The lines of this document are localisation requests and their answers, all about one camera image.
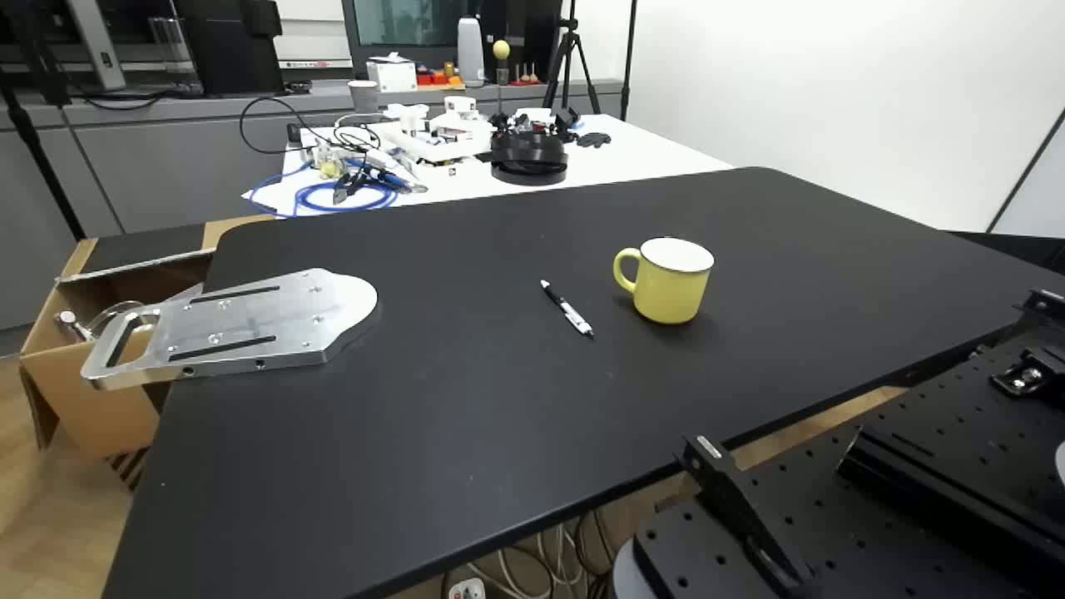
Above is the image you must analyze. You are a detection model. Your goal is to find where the yellow enamel mug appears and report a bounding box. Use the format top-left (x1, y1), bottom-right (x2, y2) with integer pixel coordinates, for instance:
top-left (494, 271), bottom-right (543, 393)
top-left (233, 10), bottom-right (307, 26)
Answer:
top-left (613, 235), bottom-right (716, 325)

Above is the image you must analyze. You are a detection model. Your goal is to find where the black perforated breadboard table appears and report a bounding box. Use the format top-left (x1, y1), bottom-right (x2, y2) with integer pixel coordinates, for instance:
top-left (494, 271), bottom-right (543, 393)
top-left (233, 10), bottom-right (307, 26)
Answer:
top-left (613, 290), bottom-right (1065, 599)

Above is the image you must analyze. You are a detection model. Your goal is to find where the black camera tripod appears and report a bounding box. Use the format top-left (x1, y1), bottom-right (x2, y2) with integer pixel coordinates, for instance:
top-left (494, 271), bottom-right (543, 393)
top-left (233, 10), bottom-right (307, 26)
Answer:
top-left (543, 10), bottom-right (604, 109)

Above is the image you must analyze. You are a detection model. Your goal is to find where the white side table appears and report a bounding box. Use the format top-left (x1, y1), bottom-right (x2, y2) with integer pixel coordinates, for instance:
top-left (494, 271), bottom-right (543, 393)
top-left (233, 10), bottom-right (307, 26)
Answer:
top-left (244, 115), bottom-right (726, 217)

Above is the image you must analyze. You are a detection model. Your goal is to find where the black table clamp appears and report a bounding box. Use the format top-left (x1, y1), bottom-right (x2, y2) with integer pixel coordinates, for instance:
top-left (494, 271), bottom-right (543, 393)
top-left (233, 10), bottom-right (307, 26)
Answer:
top-left (681, 436), bottom-right (811, 599)

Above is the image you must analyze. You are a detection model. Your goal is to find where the white power strip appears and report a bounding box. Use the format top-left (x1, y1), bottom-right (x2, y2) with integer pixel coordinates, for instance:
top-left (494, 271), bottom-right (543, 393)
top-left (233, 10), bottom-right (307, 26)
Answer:
top-left (445, 577), bottom-right (491, 599)

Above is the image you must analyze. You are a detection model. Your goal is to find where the black round device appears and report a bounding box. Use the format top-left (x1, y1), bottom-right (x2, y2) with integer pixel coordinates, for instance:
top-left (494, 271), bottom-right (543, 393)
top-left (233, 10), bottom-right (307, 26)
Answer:
top-left (491, 105), bottom-right (569, 185)

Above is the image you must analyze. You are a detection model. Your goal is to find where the black aluminium extrusion rail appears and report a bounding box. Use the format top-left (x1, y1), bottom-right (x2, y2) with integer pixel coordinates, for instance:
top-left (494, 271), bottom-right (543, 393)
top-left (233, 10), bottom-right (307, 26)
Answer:
top-left (839, 430), bottom-right (1065, 590)

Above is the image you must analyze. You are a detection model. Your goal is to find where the dark computer monitor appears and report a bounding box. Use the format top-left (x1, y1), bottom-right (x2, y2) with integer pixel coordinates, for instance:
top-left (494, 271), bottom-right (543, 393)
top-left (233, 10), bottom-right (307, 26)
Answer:
top-left (344, 0), bottom-right (481, 77)

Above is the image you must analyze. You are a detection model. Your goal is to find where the blue coiled cable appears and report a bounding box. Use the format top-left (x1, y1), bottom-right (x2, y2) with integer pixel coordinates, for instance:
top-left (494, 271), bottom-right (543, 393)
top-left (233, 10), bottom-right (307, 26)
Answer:
top-left (289, 178), bottom-right (404, 221)

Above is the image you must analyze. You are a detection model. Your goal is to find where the black and white pen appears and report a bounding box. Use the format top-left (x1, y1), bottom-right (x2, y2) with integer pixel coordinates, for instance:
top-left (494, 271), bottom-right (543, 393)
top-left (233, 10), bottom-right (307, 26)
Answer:
top-left (539, 278), bottom-right (596, 338)

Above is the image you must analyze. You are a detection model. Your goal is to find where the open cardboard box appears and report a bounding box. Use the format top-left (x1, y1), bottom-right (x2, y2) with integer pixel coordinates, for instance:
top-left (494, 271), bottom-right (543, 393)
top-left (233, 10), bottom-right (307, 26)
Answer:
top-left (18, 217), bottom-right (245, 458)

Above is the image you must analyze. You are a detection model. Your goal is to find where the white cylindrical bottle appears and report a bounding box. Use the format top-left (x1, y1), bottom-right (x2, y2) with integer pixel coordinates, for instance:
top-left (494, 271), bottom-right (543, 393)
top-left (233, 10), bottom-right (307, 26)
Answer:
top-left (456, 16), bottom-right (487, 91)

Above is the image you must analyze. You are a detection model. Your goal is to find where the grey cabinet counter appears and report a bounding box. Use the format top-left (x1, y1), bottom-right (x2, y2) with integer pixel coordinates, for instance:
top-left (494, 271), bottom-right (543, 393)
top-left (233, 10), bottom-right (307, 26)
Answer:
top-left (0, 77), bottom-right (610, 332)

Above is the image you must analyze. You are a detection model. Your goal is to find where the white electronics pile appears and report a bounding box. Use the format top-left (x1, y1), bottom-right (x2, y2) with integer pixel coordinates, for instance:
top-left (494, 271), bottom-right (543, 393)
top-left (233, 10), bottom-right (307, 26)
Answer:
top-left (303, 98), bottom-right (494, 191)

